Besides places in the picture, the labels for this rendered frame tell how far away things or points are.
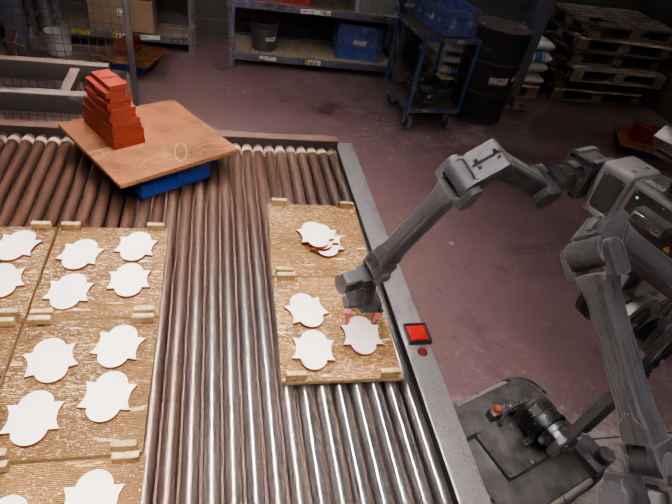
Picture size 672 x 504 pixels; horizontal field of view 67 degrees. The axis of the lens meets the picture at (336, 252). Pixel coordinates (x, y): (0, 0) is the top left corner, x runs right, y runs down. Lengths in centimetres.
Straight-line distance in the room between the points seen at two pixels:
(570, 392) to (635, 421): 200
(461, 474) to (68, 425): 96
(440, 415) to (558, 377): 167
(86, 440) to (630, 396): 115
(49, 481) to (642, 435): 119
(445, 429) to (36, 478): 98
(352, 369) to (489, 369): 154
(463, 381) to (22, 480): 206
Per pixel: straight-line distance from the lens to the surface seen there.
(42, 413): 145
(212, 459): 134
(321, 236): 183
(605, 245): 103
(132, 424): 139
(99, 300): 166
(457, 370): 285
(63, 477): 136
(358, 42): 587
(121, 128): 210
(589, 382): 319
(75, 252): 182
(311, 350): 150
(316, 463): 135
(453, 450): 146
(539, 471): 240
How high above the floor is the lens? 212
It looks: 40 degrees down
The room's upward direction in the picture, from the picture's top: 11 degrees clockwise
